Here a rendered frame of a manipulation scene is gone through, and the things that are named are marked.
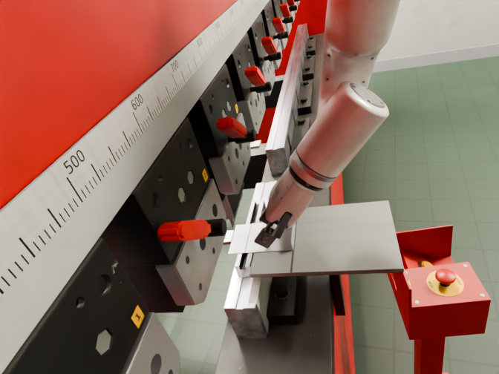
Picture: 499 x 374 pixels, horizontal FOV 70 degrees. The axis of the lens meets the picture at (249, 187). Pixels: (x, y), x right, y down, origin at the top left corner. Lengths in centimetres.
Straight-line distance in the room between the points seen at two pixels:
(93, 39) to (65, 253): 16
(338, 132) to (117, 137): 33
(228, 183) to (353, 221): 30
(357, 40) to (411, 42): 387
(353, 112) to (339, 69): 11
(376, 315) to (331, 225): 112
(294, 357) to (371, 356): 102
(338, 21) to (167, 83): 23
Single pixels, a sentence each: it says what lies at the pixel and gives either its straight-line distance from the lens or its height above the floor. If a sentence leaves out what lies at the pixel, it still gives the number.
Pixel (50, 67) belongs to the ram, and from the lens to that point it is 27.
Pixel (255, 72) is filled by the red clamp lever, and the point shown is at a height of 131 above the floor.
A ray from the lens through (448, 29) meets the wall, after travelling 437.
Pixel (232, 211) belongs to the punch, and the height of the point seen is 112.
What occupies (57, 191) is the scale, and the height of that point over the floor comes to 139.
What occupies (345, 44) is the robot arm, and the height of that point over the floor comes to 135.
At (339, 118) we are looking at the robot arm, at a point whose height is 125.
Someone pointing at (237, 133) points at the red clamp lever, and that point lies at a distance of 48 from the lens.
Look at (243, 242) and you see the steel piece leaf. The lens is 73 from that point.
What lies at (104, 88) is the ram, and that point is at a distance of 31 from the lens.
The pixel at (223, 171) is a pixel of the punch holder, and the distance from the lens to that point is 52.
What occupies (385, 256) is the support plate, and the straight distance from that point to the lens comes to 66.
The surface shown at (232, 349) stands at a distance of 75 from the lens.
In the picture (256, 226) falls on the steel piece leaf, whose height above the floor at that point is 100.
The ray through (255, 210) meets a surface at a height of 99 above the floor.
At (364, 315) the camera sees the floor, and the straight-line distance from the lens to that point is 181.
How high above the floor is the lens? 148
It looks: 33 degrees down
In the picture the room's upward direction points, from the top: 17 degrees counter-clockwise
